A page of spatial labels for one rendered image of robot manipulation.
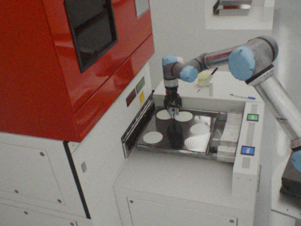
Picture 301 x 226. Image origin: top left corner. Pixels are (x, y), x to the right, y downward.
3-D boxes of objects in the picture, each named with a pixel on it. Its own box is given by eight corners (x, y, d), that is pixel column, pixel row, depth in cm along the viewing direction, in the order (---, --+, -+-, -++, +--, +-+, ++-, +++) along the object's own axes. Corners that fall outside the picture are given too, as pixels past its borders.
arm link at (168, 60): (169, 61, 151) (157, 57, 157) (171, 82, 157) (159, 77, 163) (181, 56, 155) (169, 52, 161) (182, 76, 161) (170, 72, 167)
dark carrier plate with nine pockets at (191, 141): (136, 144, 161) (136, 143, 161) (158, 108, 188) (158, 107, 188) (205, 153, 150) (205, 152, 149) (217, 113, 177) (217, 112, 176)
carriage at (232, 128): (217, 160, 151) (217, 156, 149) (227, 118, 179) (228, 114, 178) (234, 163, 148) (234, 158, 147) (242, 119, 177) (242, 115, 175)
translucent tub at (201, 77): (198, 89, 188) (198, 78, 184) (197, 83, 194) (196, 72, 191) (211, 87, 187) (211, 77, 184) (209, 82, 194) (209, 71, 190)
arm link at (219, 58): (285, 24, 122) (200, 49, 163) (269, 34, 117) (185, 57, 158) (294, 53, 124) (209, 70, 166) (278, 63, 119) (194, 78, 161)
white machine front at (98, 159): (86, 218, 134) (62, 142, 113) (151, 114, 198) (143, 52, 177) (93, 220, 133) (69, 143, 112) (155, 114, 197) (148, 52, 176)
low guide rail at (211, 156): (138, 150, 169) (137, 145, 168) (139, 148, 171) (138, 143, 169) (236, 163, 152) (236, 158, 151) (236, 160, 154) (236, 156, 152)
